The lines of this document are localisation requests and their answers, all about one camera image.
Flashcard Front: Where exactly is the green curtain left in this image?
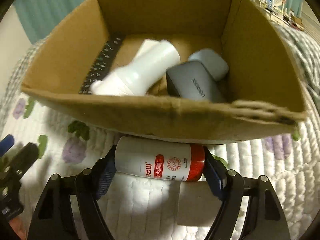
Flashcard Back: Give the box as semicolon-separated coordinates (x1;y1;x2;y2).
14;0;85;44

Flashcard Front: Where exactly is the light blue case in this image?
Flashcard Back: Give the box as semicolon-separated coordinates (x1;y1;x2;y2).
188;48;229;81

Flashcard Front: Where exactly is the white handheld device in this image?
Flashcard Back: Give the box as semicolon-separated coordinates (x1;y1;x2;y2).
90;39;181;96

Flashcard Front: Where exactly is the brown cardboard box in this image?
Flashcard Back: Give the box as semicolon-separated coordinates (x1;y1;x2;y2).
21;0;306;144

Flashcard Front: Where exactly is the grey power bank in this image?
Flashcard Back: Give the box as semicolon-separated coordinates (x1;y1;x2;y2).
166;61;226;103

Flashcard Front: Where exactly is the white dressing table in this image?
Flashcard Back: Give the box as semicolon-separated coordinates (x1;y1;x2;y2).
259;2;305;31

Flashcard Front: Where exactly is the white red bottle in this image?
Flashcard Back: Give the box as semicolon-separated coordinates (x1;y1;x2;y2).
114;137;205;182

